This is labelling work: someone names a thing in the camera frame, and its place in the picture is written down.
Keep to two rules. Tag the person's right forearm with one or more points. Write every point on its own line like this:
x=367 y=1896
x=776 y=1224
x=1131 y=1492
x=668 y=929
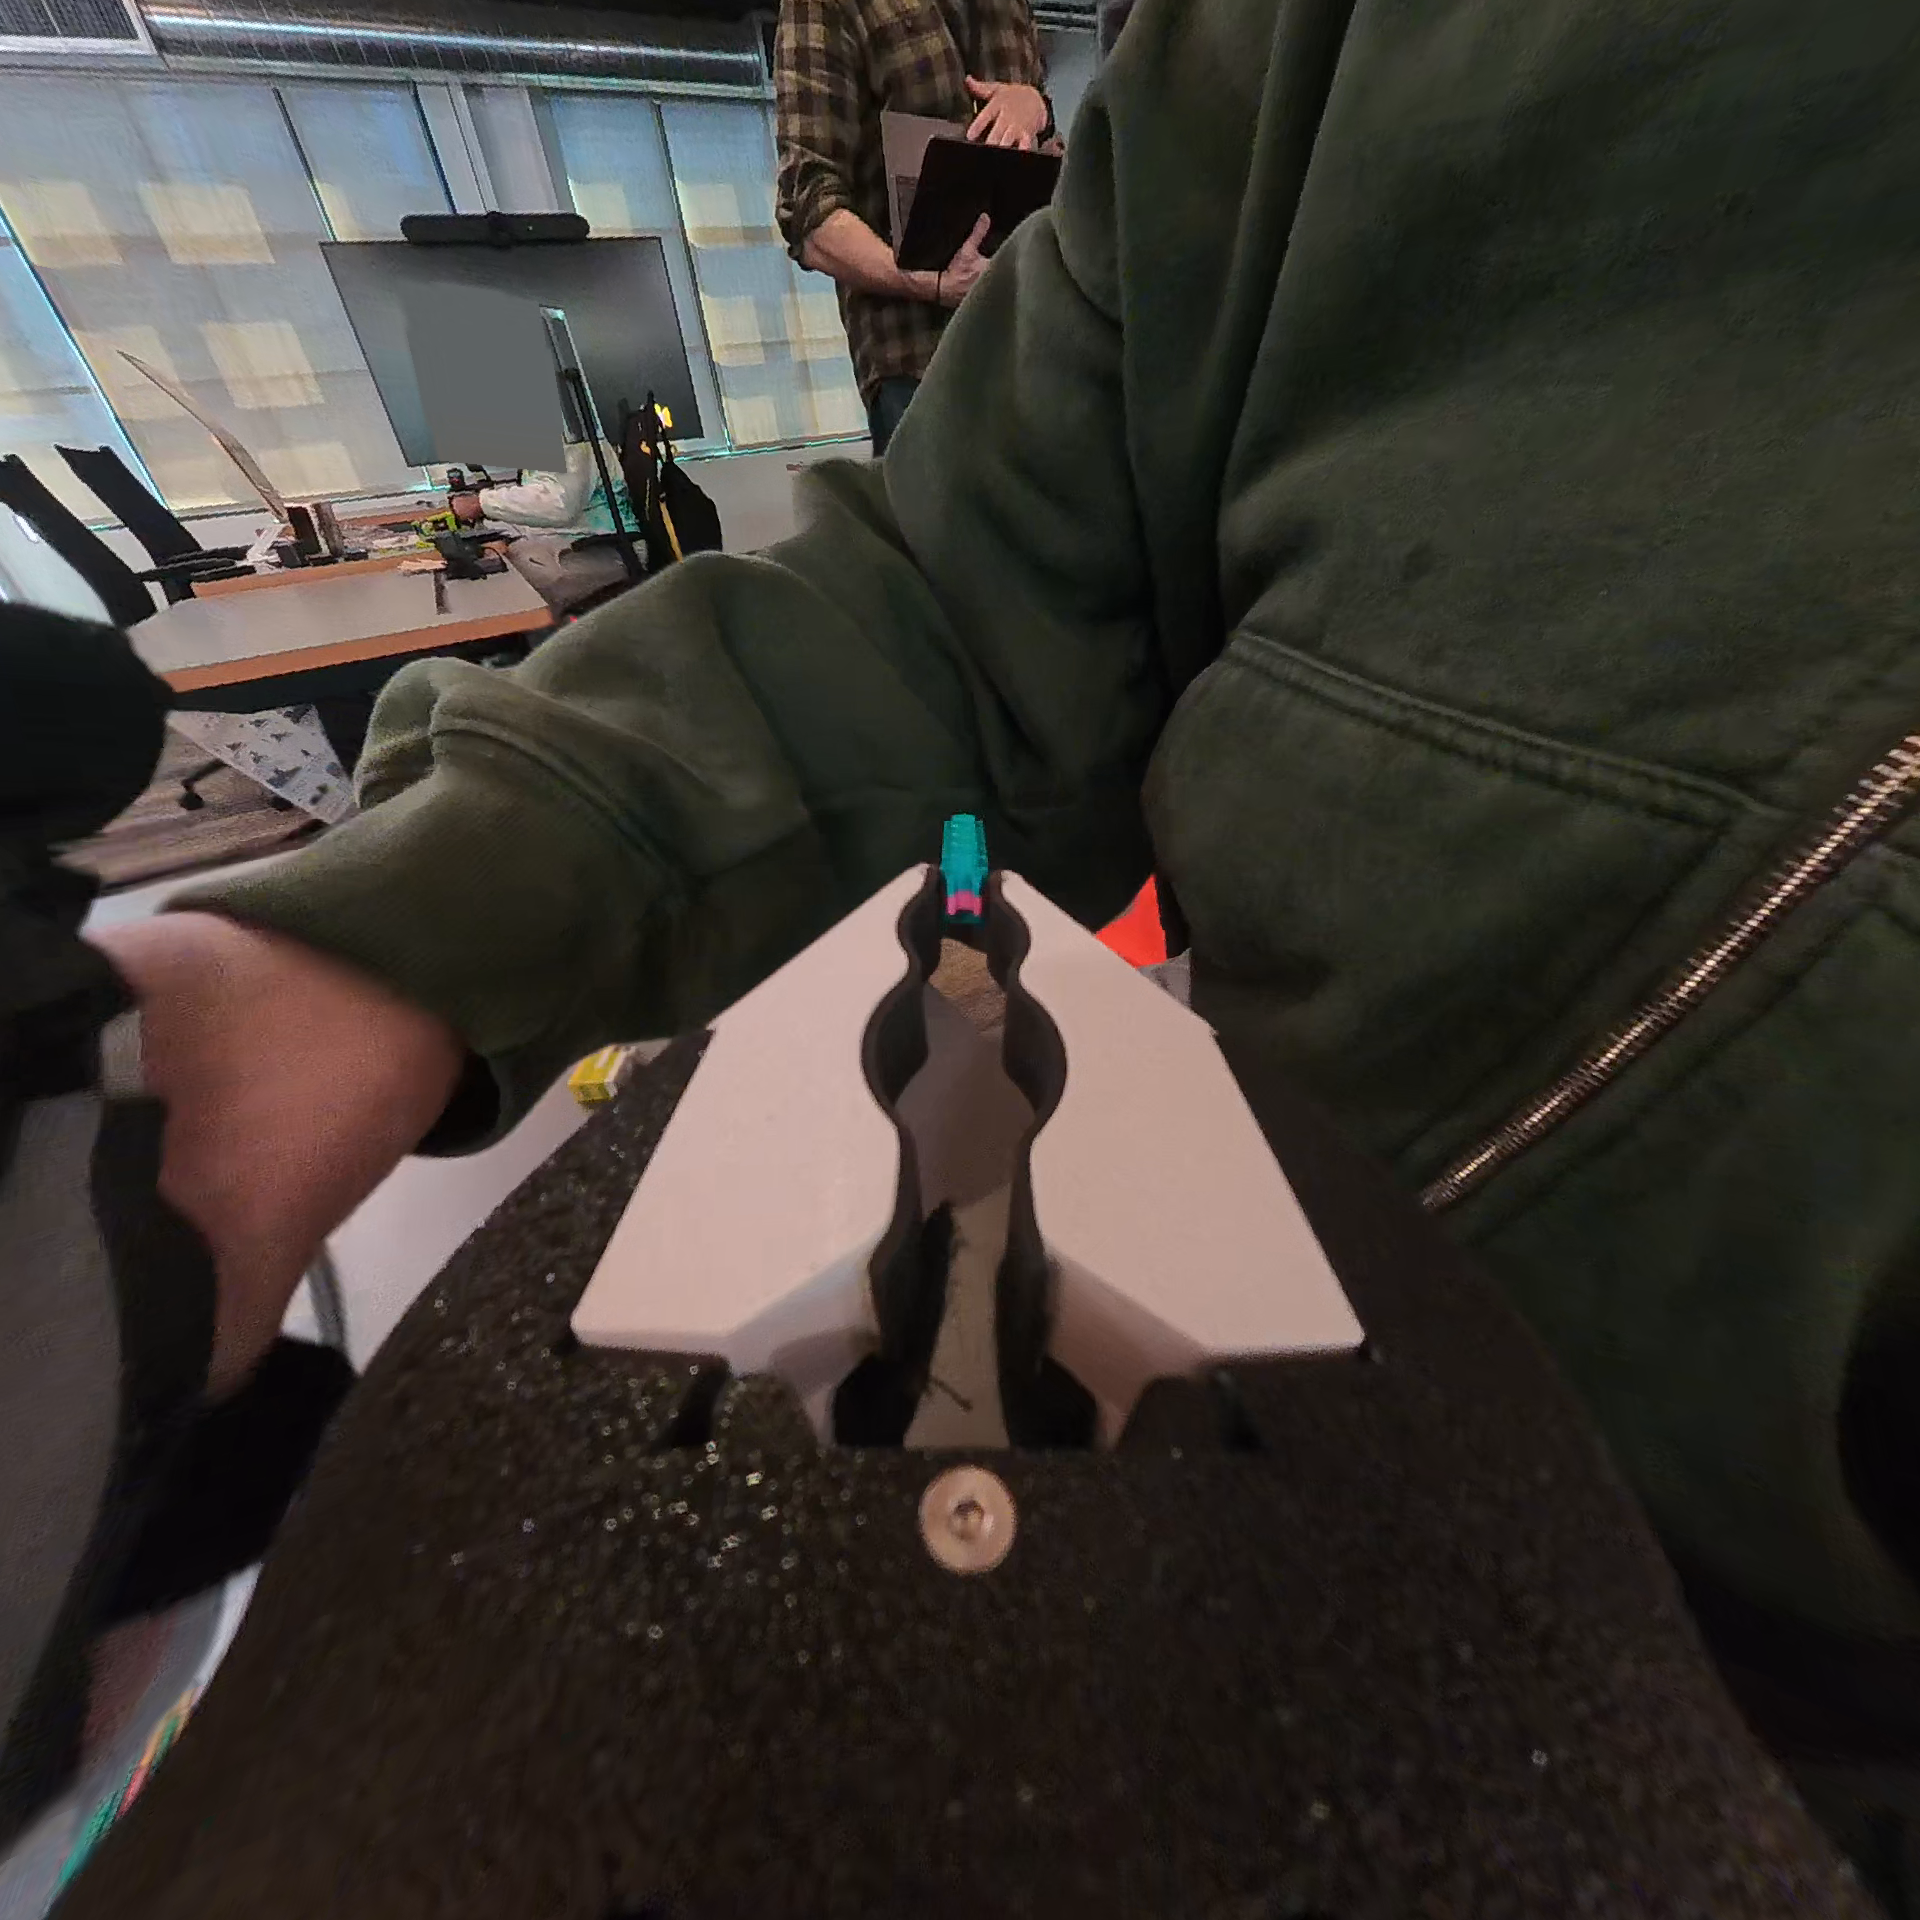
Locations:
x=719 y=748

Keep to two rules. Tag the red flat object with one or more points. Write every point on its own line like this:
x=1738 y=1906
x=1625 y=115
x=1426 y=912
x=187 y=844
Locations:
x=1133 y=921

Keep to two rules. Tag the black office chair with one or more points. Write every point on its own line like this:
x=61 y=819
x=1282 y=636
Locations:
x=151 y=517
x=61 y=546

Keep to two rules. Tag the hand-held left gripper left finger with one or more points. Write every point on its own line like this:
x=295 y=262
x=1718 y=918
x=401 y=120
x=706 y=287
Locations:
x=719 y=1187

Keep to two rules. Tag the black yellow bag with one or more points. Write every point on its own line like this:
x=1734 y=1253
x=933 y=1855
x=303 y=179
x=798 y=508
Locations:
x=674 y=503

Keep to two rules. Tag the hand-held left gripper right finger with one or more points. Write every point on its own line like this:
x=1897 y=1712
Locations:
x=1187 y=1200

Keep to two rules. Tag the black tablet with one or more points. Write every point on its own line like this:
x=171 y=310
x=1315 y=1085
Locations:
x=975 y=192

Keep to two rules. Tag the teal pink lego assembly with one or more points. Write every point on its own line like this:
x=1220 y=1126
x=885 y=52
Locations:
x=961 y=862

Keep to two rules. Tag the person's right hand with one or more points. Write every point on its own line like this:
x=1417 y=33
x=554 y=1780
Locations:
x=303 y=1077

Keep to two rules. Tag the wooden edged office table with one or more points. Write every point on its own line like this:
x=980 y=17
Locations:
x=343 y=614

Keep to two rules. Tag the black video bar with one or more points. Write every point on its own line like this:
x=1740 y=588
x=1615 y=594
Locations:
x=494 y=228

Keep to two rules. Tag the large dark monitor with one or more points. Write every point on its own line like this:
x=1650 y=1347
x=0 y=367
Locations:
x=630 y=343

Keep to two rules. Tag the lego instruction booklet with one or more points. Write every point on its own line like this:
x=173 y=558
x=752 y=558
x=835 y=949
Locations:
x=435 y=1215

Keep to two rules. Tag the printed paper leaflet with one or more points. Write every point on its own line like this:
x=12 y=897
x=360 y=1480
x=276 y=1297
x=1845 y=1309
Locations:
x=269 y=759

